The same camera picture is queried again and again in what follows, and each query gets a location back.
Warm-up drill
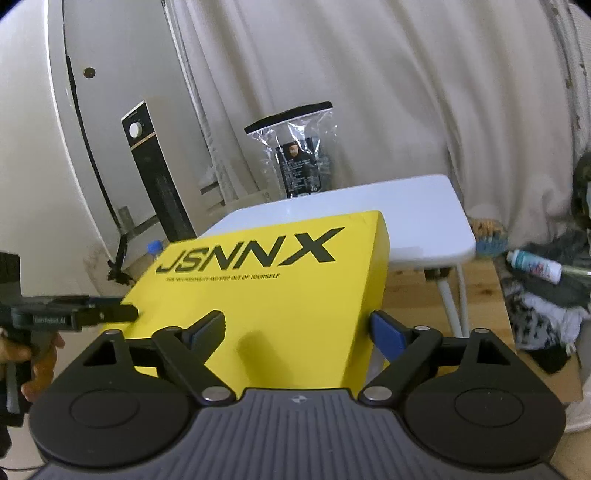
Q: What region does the clear zip bag with card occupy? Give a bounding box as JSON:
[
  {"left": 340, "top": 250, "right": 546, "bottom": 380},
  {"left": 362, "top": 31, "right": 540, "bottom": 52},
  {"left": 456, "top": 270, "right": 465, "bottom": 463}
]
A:
[{"left": 245, "top": 101, "right": 338, "bottom": 199}]

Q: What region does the beige curtain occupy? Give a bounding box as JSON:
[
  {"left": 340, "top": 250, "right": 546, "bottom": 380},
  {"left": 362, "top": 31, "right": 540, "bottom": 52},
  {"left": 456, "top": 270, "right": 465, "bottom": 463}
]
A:
[{"left": 166, "top": 1, "right": 590, "bottom": 246}]

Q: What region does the white folding desk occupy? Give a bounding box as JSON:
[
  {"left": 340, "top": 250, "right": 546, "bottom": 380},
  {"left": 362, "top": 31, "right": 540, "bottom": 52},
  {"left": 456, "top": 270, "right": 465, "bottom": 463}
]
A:
[{"left": 204, "top": 175, "right": 476, "bottom": 337}]

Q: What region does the pile of clothes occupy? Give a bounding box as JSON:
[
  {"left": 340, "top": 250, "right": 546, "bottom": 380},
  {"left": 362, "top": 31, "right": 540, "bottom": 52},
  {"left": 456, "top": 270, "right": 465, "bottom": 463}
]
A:
[{"left": 501, "top": 153, "right": 590, "bottom": 374}]

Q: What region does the yellow JSNNX box lid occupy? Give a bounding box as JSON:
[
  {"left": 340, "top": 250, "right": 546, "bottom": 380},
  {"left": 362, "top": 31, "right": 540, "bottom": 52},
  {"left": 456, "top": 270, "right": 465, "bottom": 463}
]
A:
[{"left": 122, "top": 211, "right": 390, "bottom": 392}]

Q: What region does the black cable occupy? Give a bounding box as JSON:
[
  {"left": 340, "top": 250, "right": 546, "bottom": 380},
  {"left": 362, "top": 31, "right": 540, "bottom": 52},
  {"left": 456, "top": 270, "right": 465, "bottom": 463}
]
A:
[{"left": 64, "top": 55, "right": 136, "bottom": 285}]

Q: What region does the plastic water bottle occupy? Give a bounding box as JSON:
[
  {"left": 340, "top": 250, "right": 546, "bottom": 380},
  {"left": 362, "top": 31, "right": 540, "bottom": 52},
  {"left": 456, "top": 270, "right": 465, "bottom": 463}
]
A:
[{"left": 146, "top": 240, "right": 164, "bottom": 264}]

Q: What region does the teal white tube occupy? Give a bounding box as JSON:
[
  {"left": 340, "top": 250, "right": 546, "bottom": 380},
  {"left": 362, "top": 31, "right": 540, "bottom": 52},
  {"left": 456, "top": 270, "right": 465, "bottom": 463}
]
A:
[{"left": 506, "top": 249, "right": 562, "bottom": 285}]

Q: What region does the beige tower heater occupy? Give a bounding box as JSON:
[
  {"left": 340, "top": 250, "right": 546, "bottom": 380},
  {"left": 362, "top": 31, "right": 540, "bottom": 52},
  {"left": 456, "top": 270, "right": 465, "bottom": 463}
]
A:
[{"left": 121, "top": 99, "right": 211, "bottom": 242}]

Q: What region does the person's left hand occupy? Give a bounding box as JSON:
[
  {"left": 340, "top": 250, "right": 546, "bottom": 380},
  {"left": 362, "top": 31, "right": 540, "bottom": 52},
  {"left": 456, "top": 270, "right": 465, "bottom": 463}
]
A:
[{"left": 1, "top": 330, "right": 65, "bottom": 403}]

